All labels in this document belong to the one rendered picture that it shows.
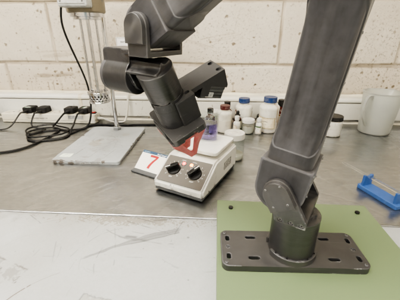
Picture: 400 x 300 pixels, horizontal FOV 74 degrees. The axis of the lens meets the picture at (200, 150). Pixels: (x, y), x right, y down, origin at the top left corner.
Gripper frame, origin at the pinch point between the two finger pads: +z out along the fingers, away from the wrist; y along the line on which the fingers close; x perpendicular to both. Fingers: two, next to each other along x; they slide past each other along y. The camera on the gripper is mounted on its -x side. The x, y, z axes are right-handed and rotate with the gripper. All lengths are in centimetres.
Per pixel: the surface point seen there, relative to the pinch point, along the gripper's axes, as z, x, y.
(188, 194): 9.5, 5.1, -2.8
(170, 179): 8.3, 6.4, 2.7
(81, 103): 20, 17, 72
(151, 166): 13.0, 8.3, 13.6
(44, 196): 3.5, 31.7, 15.8
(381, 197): 19.9, -28.9, -25.8
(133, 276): -0.3, 20.0, -15.2
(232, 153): 14.8, -10.8, 3.2
